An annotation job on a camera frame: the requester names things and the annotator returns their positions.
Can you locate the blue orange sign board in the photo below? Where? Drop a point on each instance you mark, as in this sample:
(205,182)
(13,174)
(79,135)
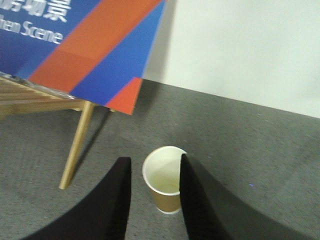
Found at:
(96,50)

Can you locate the wooden easel stand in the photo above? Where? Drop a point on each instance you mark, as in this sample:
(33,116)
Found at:
(20,97)

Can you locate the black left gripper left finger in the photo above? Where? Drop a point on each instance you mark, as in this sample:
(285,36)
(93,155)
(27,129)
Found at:
(102,215)

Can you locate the brown paper cup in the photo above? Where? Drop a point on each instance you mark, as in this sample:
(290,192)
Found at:
(161,173)

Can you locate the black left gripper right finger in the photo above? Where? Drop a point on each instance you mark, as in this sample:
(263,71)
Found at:
(212,212)

